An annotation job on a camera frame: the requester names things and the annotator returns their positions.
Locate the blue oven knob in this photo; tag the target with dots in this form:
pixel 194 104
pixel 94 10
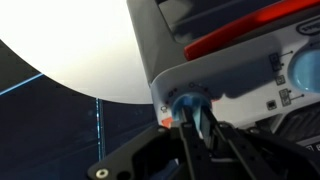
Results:
pixel 308 70
pixel 191 101

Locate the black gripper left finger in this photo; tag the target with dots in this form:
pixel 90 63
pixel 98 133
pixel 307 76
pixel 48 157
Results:
pixel 150 146

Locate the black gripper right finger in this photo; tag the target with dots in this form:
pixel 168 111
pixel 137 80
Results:
pixel 253 150

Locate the grey toy oven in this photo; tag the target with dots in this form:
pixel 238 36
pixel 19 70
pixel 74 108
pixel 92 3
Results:
pixel 240 73

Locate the grey oven door with window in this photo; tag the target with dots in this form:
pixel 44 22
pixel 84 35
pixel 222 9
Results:
pixel 150 43

